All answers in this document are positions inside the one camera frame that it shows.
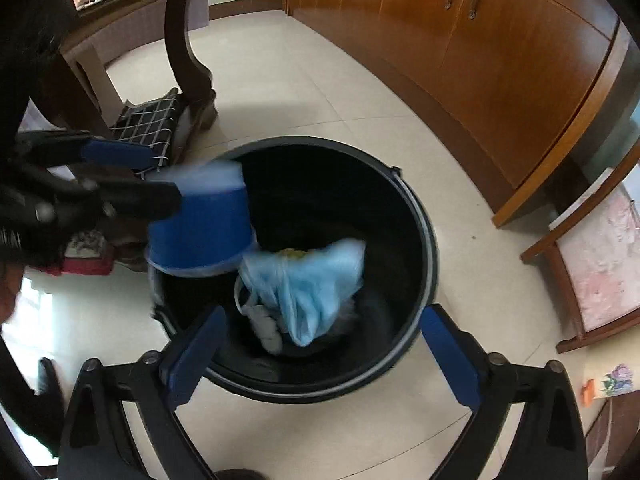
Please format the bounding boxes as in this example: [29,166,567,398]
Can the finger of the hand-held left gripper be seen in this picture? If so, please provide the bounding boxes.
[30,170,182,222]
[15,130,156,173]

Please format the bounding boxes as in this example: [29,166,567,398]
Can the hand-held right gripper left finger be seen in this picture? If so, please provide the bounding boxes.
[57,305,228,480]

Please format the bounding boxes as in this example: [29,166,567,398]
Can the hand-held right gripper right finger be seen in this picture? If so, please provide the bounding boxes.
[422,304,588,480]

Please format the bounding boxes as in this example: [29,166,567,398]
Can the white tissue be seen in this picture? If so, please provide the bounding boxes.
[242,302,283,356]

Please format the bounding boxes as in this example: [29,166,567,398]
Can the blue paper cup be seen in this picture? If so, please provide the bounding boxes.
[145,160,258,278]

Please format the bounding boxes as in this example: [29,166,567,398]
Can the light blue plastic bag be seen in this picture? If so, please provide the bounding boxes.
[235,240,366,348]

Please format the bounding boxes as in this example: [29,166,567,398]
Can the black plastic bucket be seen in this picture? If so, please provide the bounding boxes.
[150,137,441,403]

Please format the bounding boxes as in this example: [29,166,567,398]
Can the dark checked cloth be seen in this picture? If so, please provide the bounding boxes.
[107,87,183,166]

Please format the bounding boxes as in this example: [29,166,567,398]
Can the table with checked cloth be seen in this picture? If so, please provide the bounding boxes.
[42,0,218,136]

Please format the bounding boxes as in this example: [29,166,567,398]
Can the carved wooden stand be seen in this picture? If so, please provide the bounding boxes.
[520,145,640,353]

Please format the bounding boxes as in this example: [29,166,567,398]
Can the floral waste bin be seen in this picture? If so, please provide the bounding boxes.
[582,360,640,411]

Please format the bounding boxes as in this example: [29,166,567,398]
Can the wooden sideboard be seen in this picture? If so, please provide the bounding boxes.
[282,0,621,228]

